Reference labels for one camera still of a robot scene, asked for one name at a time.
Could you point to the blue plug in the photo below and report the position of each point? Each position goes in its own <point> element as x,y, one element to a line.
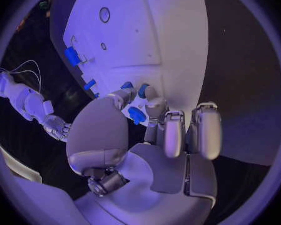
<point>127,85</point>

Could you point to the blue block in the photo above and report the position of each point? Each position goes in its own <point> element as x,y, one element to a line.
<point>72,57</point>

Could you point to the blue short cylinder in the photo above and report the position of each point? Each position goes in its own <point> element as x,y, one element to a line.
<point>142,91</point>

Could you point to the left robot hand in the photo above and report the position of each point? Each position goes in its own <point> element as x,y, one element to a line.
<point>100,127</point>

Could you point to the white task board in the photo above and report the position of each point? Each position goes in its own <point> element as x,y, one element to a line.
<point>135,41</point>

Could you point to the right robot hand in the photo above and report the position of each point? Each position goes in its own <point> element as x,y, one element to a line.
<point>57,127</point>

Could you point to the small blue peg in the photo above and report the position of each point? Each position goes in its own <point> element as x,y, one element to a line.
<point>97,95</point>

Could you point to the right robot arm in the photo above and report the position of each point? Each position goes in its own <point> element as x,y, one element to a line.
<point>25,97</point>

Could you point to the blue gear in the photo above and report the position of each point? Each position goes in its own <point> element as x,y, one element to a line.
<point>135,113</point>

